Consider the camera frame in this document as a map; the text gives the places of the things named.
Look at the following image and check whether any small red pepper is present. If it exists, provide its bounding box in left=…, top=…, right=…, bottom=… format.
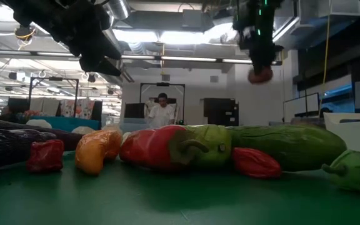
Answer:
left=26, top=139, right=65, bottom=174
left=231, top=147, right=283, bottom=179

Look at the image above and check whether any long ceiling light strip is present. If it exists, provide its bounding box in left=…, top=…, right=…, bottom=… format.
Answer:
left=0, top=49, right=81, bottom=59
left=120, top=54, right=283, bottom=66

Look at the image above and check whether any grey rectangular ceiling duct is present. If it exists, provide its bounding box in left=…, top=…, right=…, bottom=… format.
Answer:
left=111, top=9, right=215, bottom=32

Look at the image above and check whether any person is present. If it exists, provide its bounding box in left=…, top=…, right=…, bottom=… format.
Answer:
left=147, top=92, right=176, bottom=129

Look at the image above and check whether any yellow ceiling cable reel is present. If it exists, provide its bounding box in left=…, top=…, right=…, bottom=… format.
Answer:
left=13, top=24, right=37, bottom=41

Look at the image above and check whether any long orange pepper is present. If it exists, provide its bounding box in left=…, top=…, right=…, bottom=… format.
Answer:
left=74, top=129, right=123, bottom=176

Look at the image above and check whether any dark green cucumber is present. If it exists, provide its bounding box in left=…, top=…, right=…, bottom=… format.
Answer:
left=226, top=124, right=348, bottom=173

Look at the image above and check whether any grey translucent plastic bin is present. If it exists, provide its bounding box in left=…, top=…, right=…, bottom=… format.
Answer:
left=269, top=116, right=326, bottom=129

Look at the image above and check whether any blue plastic bin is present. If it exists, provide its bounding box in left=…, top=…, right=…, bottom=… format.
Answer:
left=29, top=116, right=101, bottom=132

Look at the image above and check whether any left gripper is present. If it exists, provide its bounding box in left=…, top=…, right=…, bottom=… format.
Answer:
left=0, top=0, right=123, bottom=78

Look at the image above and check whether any dark purple eggplant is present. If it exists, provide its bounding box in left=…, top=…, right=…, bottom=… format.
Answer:
left=0, top=117, right=84, bottom=152
left=0, top=126, right=58, bottom=174

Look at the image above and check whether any small green pepper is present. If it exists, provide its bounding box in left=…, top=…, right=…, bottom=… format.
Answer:
left=321, top=149, right=360, bottom=195

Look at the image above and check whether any green table mat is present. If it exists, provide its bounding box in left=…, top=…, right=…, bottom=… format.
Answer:
left=0, top=149, right=360, bottom=225

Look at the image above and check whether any black gantry frame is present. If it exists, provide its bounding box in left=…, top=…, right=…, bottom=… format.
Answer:
left=139, top=81, right=186, bottom=126
left=28, top=76, right=80, bottom=118

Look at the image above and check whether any black monitor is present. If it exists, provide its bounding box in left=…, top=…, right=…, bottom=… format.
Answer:
left=7, top=97, right=31, bottom=118
left=124, top=102, right=146, bottom=119

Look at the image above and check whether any black cabinet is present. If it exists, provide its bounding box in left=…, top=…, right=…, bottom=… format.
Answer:
left=202, top=97, right=239, bottom=127

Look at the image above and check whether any yellow hanging cable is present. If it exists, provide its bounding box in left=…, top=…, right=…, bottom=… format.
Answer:
left=318, top=0, right=333, bottom=110

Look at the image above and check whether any long red pepper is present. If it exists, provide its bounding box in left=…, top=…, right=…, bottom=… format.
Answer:
left=119, top=124, right=211, bottom=172

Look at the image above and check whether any dark red fruit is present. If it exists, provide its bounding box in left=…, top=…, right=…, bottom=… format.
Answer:
left=247, top=66, right=274, bottom=84

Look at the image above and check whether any white plastic bin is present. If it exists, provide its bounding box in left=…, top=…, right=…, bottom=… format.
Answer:
left=322, top=112, right=360, bottom=159

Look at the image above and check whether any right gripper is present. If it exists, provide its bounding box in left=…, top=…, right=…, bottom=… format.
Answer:
left=233, top=0, right=284, bottom=71

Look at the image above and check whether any silver round ventilation duct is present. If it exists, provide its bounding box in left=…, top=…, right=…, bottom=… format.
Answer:
left=103, top=0, right=131, bottom=21

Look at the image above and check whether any colourful floral cloth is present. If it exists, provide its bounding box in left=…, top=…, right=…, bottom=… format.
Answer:
left=59, top=99, right=96, bottom=120

